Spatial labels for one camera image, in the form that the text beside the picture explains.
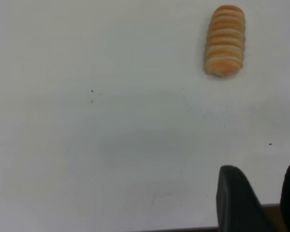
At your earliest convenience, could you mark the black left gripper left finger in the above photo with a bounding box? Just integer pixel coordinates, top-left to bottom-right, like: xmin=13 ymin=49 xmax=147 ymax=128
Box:
xmin=216 ymin=165 xmax=274 ymax=232

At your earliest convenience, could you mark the orange striped bread roll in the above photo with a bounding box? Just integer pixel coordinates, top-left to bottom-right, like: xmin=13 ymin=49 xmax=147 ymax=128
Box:
xmin=203 ymin=4 xmax=246 ymax=78

